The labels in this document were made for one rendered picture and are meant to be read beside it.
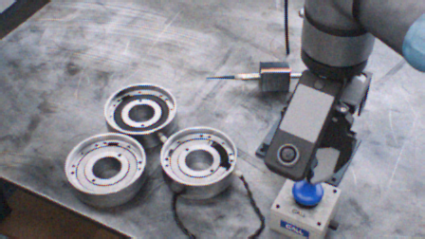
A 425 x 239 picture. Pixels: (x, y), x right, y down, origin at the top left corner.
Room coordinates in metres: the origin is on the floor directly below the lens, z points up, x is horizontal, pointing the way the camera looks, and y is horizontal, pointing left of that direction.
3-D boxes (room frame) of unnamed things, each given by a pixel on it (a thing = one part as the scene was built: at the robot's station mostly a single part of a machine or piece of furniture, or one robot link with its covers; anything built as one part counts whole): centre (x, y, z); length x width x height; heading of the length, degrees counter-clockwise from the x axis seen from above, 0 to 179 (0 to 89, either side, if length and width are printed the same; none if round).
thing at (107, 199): (0.53, 0.19, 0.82); 0.10 x 0.10 x 0.04
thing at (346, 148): (0.47, -0.10, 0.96); 0.05 x 0.02 x 0.09; 65
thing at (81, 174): (0.53, 0.19, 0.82); 0.08 x 0.08 x 0.02
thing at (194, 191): (0.55, 0.07, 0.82); 0.10 x 0.10 x 0.04
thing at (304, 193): (0.48, -0.08, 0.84); 0.04 x 0.04 x 0.05
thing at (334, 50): (0.50, -0.09, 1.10); 0.08 x 0.08 x 0.05
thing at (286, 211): (0.48, -0.08, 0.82); 0.08 x 0.07 x 0.05; 65
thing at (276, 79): (0.73, -0.04, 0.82); 0.05 x 0.02 x 0.04; 95
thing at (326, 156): (0.50, -0.10, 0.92); 0.06 x 0.03 x 0.09; 155
